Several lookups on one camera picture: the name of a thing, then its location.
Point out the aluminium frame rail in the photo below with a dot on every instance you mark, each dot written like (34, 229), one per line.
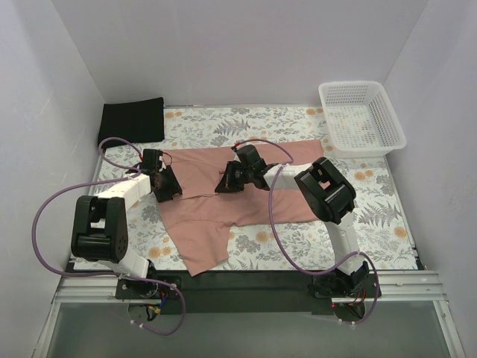
(254, 314)

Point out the folded black t shirt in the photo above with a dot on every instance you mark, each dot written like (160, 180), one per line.
(137, 122)

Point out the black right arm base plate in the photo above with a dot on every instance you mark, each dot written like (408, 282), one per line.
(333, 286)

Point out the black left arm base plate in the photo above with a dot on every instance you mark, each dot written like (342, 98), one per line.
(128, 289)

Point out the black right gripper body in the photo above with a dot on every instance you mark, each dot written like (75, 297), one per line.
(229, 177)

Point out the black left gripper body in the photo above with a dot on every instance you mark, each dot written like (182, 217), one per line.
(166, 185)

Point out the pink t shirt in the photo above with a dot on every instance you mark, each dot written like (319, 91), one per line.
(199, 220)

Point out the white plastic basket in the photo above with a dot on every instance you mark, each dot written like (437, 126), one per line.
(360, 119)

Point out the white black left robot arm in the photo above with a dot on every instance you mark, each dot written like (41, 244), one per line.
(100, 231)

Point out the floral patterned table mat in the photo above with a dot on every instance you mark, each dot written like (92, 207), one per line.
(379, 217)

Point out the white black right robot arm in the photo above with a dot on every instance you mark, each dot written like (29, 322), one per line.
(329, 195)

